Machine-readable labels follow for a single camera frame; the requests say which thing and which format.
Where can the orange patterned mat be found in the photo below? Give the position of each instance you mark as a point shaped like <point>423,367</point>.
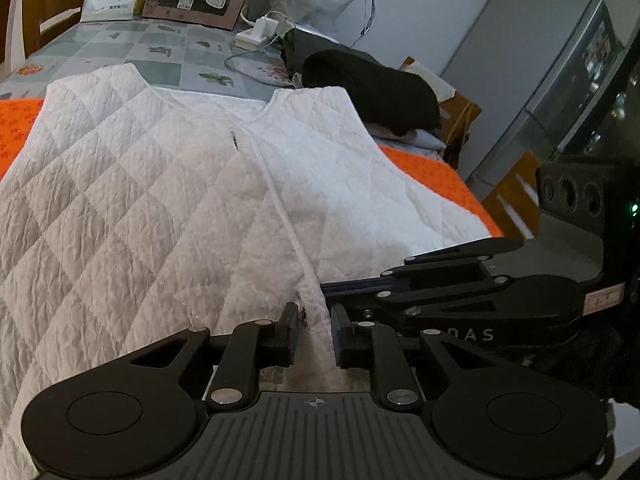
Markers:
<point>440,180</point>

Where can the wooden slat-back chair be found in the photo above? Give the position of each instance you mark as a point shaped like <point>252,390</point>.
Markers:
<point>515,195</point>

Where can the black folded cloth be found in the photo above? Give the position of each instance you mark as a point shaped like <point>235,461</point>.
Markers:
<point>380,95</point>

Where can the white quilted vest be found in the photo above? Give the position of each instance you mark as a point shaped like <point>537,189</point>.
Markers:
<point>150,210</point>

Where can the white power strip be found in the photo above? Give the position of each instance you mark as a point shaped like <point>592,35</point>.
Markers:
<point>252,39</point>

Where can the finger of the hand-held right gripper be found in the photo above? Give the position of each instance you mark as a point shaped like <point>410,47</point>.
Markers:
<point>350,287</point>
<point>450,260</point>

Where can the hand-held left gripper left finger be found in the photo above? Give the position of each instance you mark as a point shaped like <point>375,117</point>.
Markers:
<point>290,335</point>

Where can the dark grey folded cloth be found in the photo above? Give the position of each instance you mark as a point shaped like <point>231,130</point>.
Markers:
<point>300,45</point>

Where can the checked leaf-print tablecloth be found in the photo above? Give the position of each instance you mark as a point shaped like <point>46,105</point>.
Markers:
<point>150,50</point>

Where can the round clear glass plate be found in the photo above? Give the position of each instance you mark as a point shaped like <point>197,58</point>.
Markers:
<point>250,72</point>

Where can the grey refrigerator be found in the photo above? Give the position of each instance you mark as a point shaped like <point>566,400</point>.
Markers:
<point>550,100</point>

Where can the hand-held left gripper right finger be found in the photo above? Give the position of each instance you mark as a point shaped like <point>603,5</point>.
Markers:
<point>341,335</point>

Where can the light grey folded cloth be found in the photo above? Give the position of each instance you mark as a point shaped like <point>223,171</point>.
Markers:
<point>425,139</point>

